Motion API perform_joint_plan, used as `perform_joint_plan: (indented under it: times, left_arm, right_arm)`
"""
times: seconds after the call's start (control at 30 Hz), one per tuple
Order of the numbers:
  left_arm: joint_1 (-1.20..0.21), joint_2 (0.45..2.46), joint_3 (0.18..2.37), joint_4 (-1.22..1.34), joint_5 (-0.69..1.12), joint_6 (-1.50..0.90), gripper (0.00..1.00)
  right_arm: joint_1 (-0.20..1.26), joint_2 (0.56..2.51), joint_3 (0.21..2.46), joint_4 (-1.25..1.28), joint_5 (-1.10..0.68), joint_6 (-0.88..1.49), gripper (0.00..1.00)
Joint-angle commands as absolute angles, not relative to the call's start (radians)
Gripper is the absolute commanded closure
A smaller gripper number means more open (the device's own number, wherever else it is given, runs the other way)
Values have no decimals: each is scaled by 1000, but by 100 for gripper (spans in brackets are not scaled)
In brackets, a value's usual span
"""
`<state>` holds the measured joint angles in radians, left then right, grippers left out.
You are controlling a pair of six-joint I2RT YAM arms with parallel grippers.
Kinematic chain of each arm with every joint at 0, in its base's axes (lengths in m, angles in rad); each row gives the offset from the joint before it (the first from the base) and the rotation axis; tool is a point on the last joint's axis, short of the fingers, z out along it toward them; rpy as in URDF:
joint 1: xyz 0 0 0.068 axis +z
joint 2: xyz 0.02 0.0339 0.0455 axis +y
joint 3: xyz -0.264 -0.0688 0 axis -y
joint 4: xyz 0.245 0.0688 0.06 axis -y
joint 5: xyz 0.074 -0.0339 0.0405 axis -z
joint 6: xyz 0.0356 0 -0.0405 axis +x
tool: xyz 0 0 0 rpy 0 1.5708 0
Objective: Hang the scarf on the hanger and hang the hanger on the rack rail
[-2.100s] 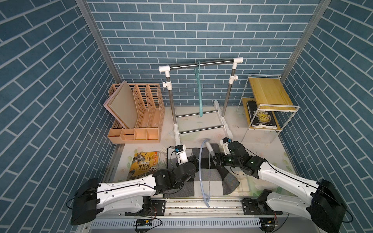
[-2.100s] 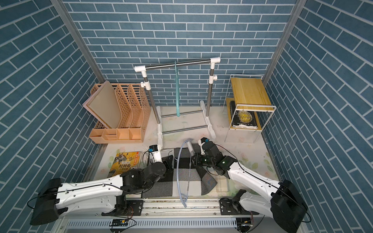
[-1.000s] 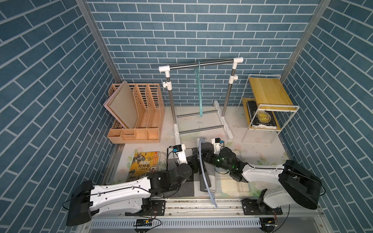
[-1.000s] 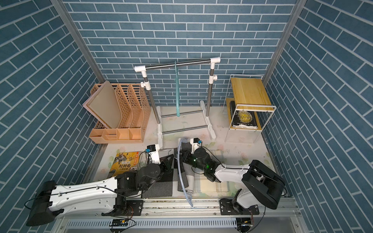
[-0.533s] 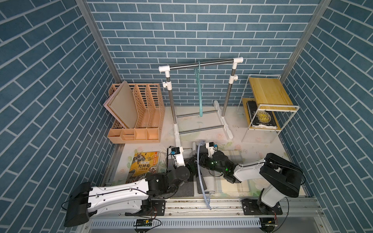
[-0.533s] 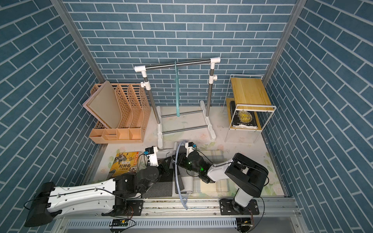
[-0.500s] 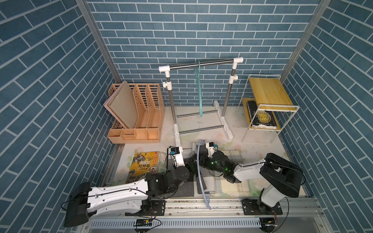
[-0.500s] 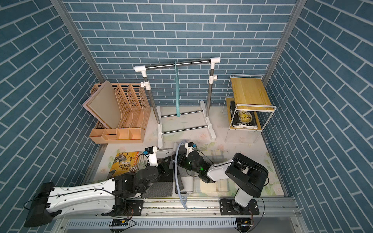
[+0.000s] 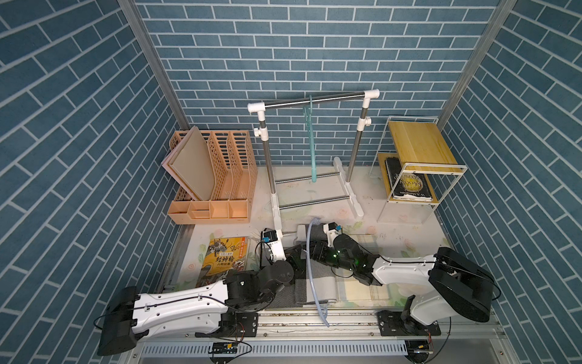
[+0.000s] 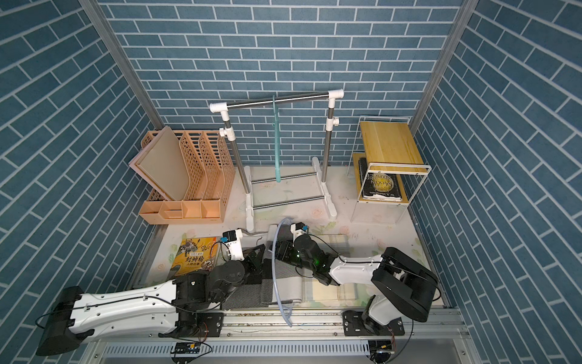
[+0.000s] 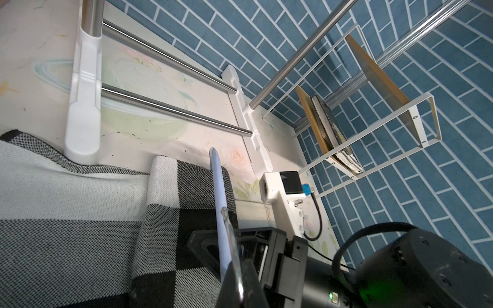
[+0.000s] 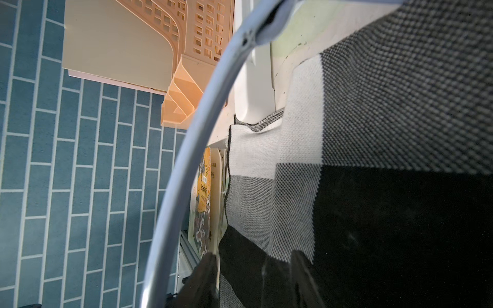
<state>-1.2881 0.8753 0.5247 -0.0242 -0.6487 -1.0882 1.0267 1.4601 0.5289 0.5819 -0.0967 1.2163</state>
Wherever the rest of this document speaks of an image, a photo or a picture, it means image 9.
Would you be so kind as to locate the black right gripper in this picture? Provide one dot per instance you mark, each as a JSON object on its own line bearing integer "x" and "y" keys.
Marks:
{"x": 320, "y": 246}

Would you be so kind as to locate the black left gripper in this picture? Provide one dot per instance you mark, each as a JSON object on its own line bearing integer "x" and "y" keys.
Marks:
{"x": 295, "y": 260}

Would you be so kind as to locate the translucent blue clothes hanger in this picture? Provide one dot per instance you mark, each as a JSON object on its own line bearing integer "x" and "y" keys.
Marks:
{"x": 322, "y": 314}

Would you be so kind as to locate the black grey checkered scarf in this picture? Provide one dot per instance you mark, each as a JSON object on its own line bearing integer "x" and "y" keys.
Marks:
{"x": 299, "y": 293}

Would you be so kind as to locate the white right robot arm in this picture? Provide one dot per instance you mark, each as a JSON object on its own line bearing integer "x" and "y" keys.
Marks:
{"x": 457, "y": 286}

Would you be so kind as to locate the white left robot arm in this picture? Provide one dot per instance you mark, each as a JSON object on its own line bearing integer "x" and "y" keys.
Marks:
{"x": 131, "y": 316}

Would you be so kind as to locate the yellow blue plaid scarf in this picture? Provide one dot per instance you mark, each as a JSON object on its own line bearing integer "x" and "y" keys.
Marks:
{"x": 352, "y": 293}

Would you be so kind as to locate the teal green clothes hanger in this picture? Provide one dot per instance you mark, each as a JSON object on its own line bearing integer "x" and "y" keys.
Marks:
{"x": 308, "y": 109}

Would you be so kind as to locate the floral table mat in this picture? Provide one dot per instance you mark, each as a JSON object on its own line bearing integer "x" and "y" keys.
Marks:
{"x": 420, "y": 239}

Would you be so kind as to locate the yellow illustrated comic book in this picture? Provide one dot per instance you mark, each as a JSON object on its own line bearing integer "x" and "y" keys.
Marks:
{"x": 223, "y": 255}

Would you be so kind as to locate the white steel clothes rack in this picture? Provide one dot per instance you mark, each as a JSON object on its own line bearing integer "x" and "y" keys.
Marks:
{"x": 345, "y": 176}

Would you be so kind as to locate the orange plastic file organizer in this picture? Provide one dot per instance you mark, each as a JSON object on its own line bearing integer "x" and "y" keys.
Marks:
{"x": 235, "y": 172}

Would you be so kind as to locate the green circuit board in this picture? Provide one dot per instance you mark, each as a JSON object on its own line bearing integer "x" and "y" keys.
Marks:
{"x": 224, "y": 348}

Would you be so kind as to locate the beige flat board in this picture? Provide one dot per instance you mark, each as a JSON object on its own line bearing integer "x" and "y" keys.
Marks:
{"x": 189, "y": 163}

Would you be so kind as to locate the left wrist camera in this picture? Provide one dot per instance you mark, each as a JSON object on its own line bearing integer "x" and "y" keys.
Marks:
{"x": 273, "y": 239}

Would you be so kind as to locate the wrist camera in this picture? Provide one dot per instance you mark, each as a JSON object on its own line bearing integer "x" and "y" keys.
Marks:
{"x": 273, "y": 239}
{"x": 332, "y": 231}

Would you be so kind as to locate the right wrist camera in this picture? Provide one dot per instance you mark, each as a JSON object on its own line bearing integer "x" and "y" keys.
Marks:
{"x": 332, "y": 231}

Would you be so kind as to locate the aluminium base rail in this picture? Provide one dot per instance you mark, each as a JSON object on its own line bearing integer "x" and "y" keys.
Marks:
{"x": 354, "y": 336}

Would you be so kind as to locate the wood and wire shelf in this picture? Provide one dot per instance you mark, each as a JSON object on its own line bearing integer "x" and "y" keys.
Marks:
{"x": 420, "y": 149}

